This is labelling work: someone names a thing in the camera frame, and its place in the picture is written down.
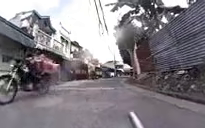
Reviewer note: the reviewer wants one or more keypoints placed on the row of parked vehicles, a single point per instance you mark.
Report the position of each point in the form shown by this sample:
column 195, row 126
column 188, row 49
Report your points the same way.
column 90, row 70

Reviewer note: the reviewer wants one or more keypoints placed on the grey asphalt road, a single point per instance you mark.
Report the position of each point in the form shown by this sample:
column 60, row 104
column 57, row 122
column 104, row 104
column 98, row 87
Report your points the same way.
column 90, row 106

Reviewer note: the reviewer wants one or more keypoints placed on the tree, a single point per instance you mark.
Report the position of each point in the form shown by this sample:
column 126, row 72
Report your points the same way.
column 140, row 23

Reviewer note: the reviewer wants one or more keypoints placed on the white building with balcony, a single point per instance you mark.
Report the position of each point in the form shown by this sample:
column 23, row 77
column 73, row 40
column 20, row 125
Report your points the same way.
column 46, row 36

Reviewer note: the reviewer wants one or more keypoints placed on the robot's own part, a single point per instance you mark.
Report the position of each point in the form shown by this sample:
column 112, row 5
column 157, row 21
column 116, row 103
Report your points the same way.
column 135, row 120

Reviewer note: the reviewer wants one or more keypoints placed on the rubble bank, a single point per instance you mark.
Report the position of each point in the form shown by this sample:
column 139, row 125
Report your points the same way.
column 176, row 83

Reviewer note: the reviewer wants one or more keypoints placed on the motorcycle with red load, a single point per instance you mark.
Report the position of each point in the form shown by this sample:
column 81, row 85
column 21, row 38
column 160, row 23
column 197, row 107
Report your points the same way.
column 23, row 78

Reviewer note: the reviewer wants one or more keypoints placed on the corrugated metal fence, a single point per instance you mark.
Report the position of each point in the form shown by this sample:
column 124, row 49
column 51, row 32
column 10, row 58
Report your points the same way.
column 183, row 40

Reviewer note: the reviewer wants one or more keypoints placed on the grey low-roofed building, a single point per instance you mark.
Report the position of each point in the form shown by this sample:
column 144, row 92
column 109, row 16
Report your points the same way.
column 5, row 46

